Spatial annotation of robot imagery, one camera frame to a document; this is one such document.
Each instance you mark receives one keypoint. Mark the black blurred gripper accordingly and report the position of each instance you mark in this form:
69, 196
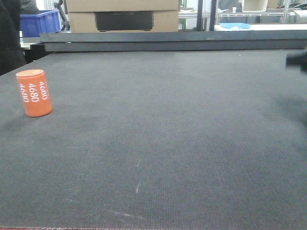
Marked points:
297, 60

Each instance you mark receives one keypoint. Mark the cardboard box with black label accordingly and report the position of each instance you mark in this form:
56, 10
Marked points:
114, 16

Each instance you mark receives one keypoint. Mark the blue tray on far table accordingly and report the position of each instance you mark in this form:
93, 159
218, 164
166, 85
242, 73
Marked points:
235, 26

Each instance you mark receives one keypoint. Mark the blue crate in background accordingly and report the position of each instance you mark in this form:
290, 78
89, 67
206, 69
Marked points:
47, 21

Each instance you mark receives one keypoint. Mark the black table mat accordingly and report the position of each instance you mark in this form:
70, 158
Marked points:
158, 140

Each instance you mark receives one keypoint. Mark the person in black clothing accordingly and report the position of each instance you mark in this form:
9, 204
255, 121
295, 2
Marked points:
11, 54

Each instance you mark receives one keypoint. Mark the orange cylinder marked 4680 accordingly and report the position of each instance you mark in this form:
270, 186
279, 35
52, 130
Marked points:
34, 92

